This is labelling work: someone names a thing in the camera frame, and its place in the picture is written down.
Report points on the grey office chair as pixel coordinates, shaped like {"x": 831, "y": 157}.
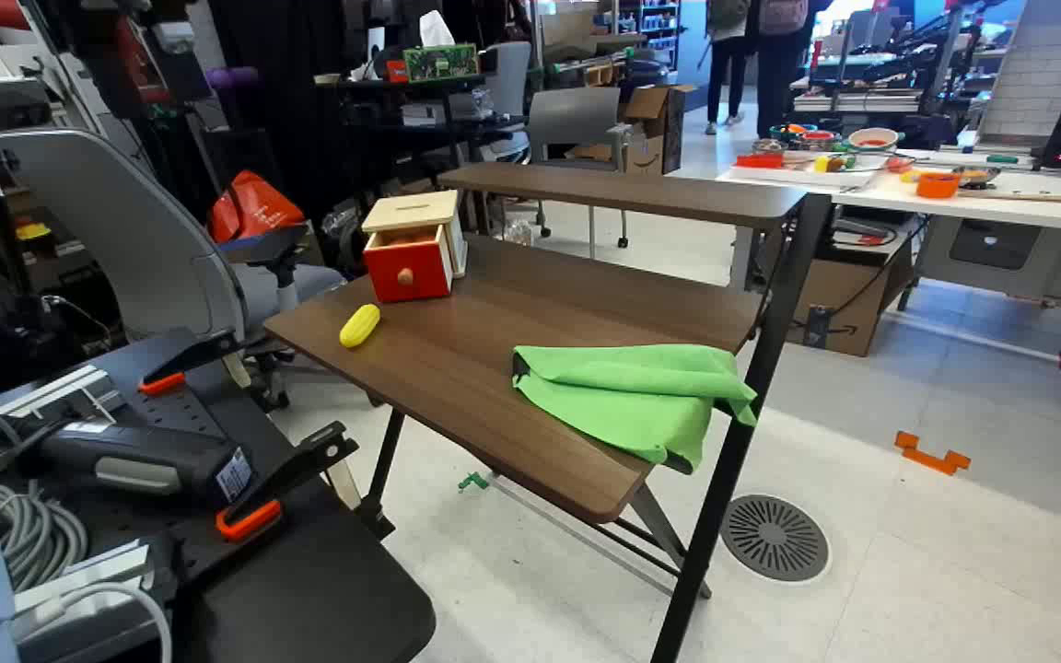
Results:
{"x": 139, "y": 246}

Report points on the person in dark trousers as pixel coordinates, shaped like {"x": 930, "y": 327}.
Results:
{"x": 782, "y": 58}

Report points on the cardboard box under table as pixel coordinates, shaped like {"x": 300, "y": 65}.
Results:
{"x": 844, "y": 296}

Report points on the round metal floor drain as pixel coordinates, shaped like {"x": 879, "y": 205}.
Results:
{"x": 775, "y": 539}

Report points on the person in grey top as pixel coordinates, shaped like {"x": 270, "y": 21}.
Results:
{"x": 726, "y": 48}

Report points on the green cloth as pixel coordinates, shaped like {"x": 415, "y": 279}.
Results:
{"x": 626, "y": 392}

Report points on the red wooden box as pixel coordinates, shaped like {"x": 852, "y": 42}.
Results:
{"x": 410, "y": 213}

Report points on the open cardboard box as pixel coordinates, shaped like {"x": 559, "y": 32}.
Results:
{"x": 650, "y": 128}

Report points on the yellow toy corn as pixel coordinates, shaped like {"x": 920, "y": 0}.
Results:
{"x": 359, "y": 327}

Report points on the brown wooden black-frame desk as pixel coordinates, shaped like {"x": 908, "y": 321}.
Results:
{"x": 468, "y": 343}

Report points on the green circuit board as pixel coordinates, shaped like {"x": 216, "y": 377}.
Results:
{"x": 438, "y": 62}

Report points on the grey rolling chair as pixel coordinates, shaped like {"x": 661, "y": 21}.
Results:
{"x": 574, "y": 121}

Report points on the black mounting platform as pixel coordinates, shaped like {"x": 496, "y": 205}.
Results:
{"x": 297, "y": 590}

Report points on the red tray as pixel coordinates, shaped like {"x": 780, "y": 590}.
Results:
{"x": 761, "y": 161}

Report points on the red drawer with knob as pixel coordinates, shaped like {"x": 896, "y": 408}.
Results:
{"x": 405, "y": 273}

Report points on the black and grey device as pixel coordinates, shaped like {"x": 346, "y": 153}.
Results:
{"x": 144, "y": 462}

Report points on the orange floor bracket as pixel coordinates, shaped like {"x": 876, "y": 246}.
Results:
{"x": 930, "y": 453}

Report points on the orange bag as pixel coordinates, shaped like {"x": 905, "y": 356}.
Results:
{"x": 254, "y": 209}

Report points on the white work table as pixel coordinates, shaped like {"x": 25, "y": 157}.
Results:
{"x": 997, "y": 205}

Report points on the orange bowl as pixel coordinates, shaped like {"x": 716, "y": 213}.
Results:
{"x": 937, "y": 184}

